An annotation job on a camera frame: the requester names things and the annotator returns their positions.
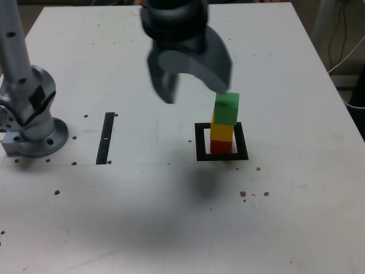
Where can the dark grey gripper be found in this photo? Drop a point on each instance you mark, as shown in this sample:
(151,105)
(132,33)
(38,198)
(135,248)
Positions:
(182,45)

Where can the green cube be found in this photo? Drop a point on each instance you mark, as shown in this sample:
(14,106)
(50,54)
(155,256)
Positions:
(226,109)

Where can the yellow cube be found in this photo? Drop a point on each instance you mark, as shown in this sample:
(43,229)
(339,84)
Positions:
(221,132)

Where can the red cube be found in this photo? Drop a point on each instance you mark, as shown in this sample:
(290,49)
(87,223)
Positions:
(221,147)

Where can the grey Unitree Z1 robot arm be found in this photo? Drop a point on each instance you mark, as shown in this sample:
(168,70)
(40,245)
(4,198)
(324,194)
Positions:
(17,57)

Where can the black tape square outline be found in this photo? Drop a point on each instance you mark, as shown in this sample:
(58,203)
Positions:
(222,157)

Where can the black tape strip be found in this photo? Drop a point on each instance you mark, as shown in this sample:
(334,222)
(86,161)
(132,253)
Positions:
(105,137)

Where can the white frame post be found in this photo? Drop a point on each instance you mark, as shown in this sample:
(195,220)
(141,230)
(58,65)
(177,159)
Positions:
(322,20)

